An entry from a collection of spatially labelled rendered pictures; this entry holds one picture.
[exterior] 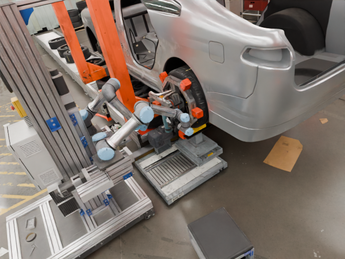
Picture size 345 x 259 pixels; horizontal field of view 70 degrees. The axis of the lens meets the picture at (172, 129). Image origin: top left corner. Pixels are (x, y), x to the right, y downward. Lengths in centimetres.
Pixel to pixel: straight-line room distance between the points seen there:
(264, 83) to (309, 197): 140
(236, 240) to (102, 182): 112
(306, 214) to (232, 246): 93
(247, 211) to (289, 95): 122
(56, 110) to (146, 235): 140
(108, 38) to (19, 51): 95
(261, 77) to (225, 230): 117
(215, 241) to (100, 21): 211
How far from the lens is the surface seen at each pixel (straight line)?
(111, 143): 190
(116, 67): 265
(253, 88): 184
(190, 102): 234
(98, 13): 253
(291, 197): 277
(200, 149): 290
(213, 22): 197
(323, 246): 253
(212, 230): 208
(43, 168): 217
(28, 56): 190
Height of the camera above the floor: 210
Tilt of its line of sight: 35 degrees down
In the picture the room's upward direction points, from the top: 11 degrees counter-clockwise
